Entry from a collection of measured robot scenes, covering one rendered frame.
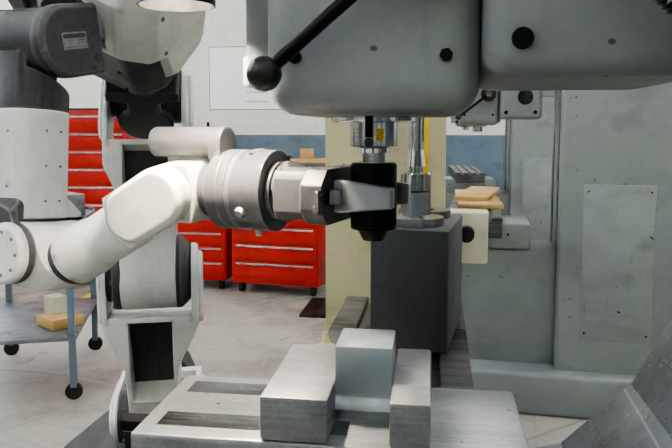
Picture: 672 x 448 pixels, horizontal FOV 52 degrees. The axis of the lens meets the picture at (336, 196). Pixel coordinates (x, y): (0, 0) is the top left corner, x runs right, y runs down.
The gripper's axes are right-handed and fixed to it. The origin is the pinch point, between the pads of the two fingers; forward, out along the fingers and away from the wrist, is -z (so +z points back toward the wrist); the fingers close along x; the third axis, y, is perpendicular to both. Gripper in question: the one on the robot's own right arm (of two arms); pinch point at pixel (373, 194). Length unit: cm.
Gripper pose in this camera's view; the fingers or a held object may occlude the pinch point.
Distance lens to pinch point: 70.9
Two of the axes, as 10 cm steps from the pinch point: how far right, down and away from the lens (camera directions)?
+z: -9.2, -0.4, 3.9
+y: 0.0, 10.0, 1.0
